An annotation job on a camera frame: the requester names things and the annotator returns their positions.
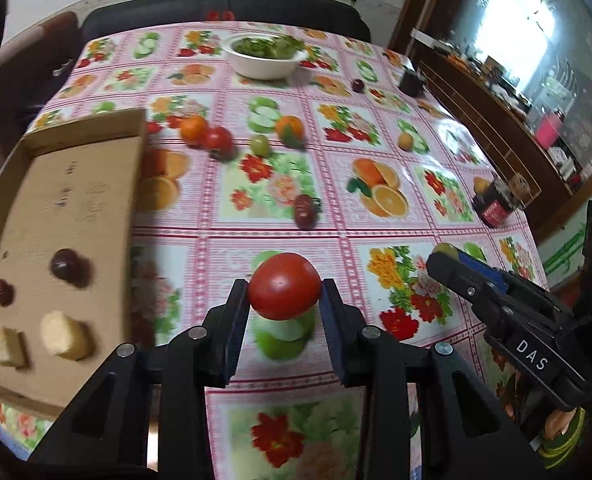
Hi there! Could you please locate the small red tomato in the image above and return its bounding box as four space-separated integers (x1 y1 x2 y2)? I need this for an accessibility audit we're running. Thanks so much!
203 126 233 158

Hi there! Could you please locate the round beige cake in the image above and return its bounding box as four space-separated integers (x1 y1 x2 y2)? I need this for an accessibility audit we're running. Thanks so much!
40 311 93 361

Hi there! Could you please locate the wooden sideboard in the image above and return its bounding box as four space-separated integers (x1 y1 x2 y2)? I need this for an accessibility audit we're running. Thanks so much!
390 0 592 241

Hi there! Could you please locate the green tomato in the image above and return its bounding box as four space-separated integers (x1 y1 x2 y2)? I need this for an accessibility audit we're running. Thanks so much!
249 133 271 158

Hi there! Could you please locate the mandarin with green leaf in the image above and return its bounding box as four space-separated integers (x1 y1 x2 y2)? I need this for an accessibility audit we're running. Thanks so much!
275 116 305 150

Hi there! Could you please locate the dark red label jar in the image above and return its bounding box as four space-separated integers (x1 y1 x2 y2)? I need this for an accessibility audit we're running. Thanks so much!
473 177 524 229

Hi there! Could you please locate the black leather sofa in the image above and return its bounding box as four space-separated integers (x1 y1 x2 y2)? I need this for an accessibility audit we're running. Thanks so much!
81 0 371 42

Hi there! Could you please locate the yellow pear fruit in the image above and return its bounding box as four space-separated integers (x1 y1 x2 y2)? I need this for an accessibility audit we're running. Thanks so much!
473 177 491 195

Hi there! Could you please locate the beige cake block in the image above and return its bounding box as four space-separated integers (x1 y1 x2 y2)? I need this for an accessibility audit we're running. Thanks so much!
0 325 26 368

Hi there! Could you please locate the dark red tomato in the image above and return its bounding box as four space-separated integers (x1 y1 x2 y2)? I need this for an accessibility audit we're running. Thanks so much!
294 194 321 230

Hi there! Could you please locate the black cup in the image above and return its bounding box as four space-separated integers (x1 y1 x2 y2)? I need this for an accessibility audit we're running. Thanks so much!
398 67 426 98

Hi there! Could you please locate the pink container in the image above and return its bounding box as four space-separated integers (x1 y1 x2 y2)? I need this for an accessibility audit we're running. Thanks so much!
535 110 564 150

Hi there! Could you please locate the fruit print tablecloth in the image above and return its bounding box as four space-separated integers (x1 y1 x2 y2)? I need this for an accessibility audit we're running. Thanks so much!
30 23 546 393

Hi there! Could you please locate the person right hand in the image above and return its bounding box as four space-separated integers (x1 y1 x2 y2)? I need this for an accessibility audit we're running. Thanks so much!
543 408 586 443

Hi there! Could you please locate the large red tomato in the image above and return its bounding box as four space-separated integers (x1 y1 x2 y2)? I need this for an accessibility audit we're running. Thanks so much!
248 252 322 321

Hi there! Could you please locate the white bowl of greens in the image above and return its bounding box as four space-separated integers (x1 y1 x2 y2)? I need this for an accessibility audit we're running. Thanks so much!
223 32 308 80

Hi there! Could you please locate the green grape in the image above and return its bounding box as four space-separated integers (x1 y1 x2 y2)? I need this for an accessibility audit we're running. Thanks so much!
433 243 459 260

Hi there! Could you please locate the red jujube date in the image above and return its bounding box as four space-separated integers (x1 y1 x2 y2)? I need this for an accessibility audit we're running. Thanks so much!
0 278 14 307

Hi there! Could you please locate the small dark plum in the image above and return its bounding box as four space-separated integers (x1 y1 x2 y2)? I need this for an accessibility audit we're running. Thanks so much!
352 79 365 93

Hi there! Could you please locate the cardboard box tray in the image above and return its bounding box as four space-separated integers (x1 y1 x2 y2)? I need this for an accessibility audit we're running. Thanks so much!
0 108 147 419

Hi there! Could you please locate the brown round fruit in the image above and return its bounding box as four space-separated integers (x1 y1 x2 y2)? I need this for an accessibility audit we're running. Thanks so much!
398 132 414 152

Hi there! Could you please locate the orange mandarin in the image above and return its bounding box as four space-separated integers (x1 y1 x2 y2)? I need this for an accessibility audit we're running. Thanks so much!
180 114 209 146

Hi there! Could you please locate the dark purple plum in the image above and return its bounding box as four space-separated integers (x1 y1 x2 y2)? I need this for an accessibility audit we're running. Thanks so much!
49 248 90 288

